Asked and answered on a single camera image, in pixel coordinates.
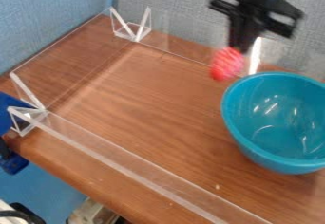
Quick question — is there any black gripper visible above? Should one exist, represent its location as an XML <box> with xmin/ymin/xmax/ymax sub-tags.
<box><xmin>210</xmin><ymin>0</ymin><xmax>303</xmax><ymax>53</ymax></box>

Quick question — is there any red toy strawberry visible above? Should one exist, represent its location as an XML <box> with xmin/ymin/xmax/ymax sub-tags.
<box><xmin>211</xmin><ymin>47</ymin><xmax>243</xmax><ymax>81</ymax></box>

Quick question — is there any blue table clamp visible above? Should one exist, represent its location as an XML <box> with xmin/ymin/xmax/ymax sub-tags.
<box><xmin>0</xmin><ymin>91</ymin><xmax>36</xmax><ymax>176</ymax></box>

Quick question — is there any black and white device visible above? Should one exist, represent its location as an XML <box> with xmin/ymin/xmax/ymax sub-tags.
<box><xmin>0</xmin><ymin>199</ymin><xmax>45</xmax><ymax>224</ymax></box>

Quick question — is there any white box under table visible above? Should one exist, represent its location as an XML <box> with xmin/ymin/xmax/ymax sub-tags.
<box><xmin>65</xmin><ymin>198</ymin><xmax>123</xmax><ymax>224</ymax></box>

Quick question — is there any clear acrylic barrier frame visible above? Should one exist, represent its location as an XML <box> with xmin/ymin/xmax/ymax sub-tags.
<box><xmin>7</xmin><ymin>6</ymin><xmax>325</xmax><ymax>224</ymax></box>

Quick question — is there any blue plastic bowl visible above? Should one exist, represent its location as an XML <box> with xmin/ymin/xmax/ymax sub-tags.
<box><xmin>221</xmin><ymin>72</ymin><xmax>325</xmax><ymax>175</ymax></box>

